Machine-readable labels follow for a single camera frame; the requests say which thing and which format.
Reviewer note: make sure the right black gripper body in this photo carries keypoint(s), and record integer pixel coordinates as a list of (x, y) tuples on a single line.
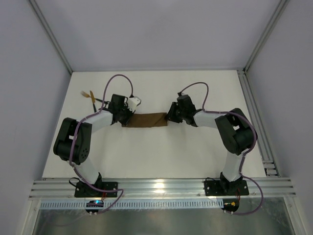
[(172, 113)]

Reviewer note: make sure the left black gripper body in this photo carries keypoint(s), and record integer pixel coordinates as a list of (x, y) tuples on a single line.
[(125, 117)]

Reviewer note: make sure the brown cloth napkin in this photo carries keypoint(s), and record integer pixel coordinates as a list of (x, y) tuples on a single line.
[(147, 121)]

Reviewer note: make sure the gold knife green handle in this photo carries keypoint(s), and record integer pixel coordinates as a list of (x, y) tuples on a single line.
[(93, 101)]

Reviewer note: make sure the gold fork green handle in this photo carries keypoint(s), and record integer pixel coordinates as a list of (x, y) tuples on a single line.
[(89, 96)]

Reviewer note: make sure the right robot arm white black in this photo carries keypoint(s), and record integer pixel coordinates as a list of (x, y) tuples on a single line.
[(237, 133)]

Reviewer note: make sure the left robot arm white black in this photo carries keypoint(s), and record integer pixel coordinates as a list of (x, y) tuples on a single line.
[(73, 141)]

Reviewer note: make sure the left black controller board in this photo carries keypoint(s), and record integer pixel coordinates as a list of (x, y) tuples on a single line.
[(93, 207)]

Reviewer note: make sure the black controller board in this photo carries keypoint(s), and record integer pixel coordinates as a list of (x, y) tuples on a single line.
[(230, 206), (93, 207)]

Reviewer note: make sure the right black controller board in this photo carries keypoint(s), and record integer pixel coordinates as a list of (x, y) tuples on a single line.
[(230, 206)]

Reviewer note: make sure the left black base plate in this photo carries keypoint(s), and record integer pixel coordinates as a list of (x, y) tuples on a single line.
[(103, 189)]

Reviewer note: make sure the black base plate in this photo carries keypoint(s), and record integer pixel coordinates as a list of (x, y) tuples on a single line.
[(103, 189), (218, 187)]

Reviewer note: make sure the grey slotted cable duct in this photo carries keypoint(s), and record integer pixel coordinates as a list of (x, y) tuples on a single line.
[(132, 204)]

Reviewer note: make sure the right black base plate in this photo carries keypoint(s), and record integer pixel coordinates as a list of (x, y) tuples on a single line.
[(218, 187)]

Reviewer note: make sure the right aluminium rail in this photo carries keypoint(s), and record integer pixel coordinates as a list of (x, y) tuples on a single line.
[(271, 168)]

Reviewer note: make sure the aluminium rail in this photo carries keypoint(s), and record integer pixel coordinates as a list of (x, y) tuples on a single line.
[(271, 168), (59, 188)]

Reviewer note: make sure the front aluminium rail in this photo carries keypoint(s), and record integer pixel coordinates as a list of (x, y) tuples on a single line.
[(59, 188)]

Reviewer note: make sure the left aluminium frame post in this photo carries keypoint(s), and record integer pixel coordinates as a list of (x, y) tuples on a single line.
[(48, 31)]

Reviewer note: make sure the aluminium frame post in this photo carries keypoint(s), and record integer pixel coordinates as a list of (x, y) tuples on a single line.
[(48, 31), (271, 24)]

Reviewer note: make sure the right aluminium frame post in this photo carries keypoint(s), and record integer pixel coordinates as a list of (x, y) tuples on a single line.
[(271, 24)]

